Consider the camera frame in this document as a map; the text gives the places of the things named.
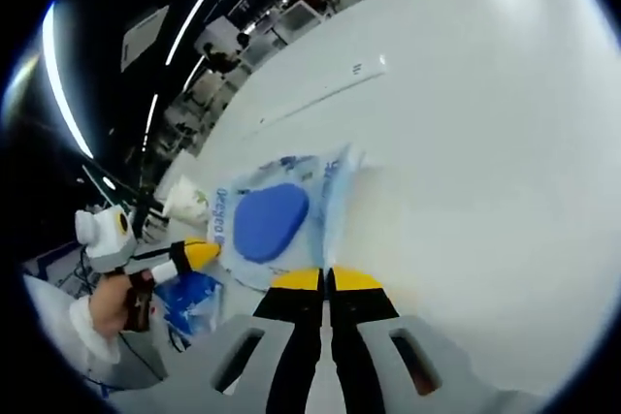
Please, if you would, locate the white ceiling panel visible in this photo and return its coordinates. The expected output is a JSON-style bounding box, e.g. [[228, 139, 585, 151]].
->
[[120, 5, 170, 72]]

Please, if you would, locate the person's left hand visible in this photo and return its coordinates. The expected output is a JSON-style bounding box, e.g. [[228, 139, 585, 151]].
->
[[91, 275, 159, 337]]

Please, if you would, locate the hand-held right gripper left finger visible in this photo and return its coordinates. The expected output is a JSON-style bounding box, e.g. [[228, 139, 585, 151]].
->
[[211, 267, 325, 414]]

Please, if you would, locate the ceiling light strip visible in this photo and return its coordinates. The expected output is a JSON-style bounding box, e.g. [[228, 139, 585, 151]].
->
[[41, 2, 94, 159]]

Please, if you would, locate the clear package with blue pad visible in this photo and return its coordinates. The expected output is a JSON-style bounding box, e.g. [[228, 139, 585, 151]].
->
[[207, 143, 368, 290]]

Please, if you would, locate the white table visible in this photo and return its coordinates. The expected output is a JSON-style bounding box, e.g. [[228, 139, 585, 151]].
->
[[104, 0, 617, 414]]

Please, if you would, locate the person's white coat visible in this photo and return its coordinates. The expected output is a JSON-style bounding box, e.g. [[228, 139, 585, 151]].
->
[[21, 272, 98, 376]]

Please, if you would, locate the long curved ceiling light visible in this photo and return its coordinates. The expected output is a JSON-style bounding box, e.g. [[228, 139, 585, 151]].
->
[[164, 0, 251, 67]]

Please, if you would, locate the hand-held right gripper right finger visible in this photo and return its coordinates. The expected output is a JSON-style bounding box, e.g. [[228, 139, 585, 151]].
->
[[327, 266, 471, 414]]

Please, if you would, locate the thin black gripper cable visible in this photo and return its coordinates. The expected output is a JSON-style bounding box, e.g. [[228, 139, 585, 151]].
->
[[115, 331, 172, 382]]

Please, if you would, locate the blue tissue packet item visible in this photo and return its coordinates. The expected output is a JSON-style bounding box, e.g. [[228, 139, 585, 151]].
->
[[154, 271, 225, 337]]

